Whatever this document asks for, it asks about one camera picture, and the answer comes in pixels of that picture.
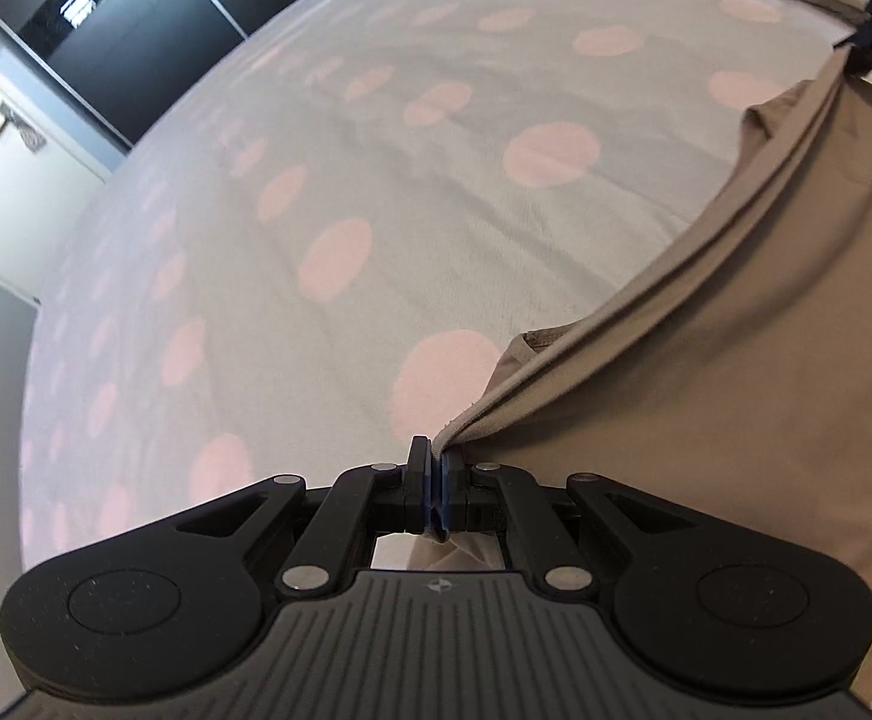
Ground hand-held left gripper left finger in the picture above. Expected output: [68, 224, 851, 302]
[173, 435, 434, 601]

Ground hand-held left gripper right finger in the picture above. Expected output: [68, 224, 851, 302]
[436, 446, 699, 601]

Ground taupe long sleeve shirt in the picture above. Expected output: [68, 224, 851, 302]
[413, 52, 872, 710]

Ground polka dot bed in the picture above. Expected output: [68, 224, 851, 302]
[20, 0, 872, 571]

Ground white door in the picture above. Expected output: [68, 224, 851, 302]
[0, 37, 118, 301]

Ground dark sliding wardrobe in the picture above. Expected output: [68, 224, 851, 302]
[0, 0, 362, 158]

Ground metal door handle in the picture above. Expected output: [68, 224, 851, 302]
[0, 101, 49, 152]

